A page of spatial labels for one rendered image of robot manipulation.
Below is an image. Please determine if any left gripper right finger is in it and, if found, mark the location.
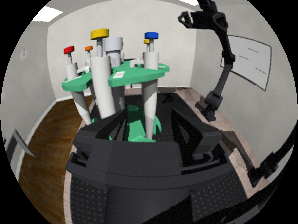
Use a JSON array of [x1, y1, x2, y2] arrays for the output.
[[170, 108, 222, 167]]

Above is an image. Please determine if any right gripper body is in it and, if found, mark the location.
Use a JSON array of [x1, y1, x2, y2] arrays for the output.
[[189, 11, 218, 31]]

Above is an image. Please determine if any white pipette with yellow button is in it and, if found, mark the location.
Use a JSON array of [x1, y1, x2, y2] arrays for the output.
[[89, 28, 116, 119]]

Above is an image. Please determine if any white pipette with blue button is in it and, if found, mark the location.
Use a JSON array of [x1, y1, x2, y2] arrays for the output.
[[130, 32, 160, 139]]

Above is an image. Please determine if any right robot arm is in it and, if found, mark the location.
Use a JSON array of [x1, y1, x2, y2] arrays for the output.
[[196, 0, 235, 121]]

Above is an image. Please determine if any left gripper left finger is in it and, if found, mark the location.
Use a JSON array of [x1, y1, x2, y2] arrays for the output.
[[77, 108, 128, 141]]

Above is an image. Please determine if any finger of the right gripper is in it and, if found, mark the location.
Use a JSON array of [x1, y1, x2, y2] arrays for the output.
[[178, 11, 192, 28], [212, 12, 227, 34]]

